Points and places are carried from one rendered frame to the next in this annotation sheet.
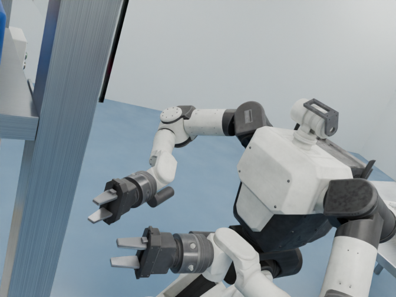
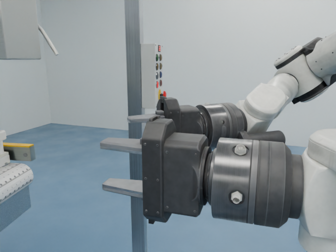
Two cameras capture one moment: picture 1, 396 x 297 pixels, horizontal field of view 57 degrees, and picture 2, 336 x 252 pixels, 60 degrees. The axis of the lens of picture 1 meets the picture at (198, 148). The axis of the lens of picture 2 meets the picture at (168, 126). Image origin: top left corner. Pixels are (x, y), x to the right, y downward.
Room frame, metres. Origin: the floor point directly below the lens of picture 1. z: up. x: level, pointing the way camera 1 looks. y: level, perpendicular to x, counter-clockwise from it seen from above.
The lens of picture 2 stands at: (0.42, -0.22, 1.10)
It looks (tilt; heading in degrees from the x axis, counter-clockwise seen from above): 13 degrees down; 46
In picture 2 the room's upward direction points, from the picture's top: straight up
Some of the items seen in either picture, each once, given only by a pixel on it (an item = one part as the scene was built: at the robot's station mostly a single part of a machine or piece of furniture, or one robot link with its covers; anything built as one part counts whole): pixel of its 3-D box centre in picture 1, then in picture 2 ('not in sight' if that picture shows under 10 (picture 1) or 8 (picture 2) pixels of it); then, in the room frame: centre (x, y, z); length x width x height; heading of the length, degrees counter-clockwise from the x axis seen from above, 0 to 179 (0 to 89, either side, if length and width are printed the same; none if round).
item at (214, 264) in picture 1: (208, 252); (309, 190); (0.73, -0.11, 0.96); 0.11 x 0.11 x 0.11; 29
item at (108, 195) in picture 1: (105, 196); (145, 116); (0.73, 0.17, 1.00); 0.06 x 0.03 x 0.02; 160
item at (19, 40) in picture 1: (10, 68); (152, 75); (1.25, 0.75, 1.03); 0.17 x 0.06 x 0.26; 38
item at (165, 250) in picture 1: (167, 253); (200, 175); (0.66, -0.02, 0.97); 0.12 x 0.10 x 0.13; 119
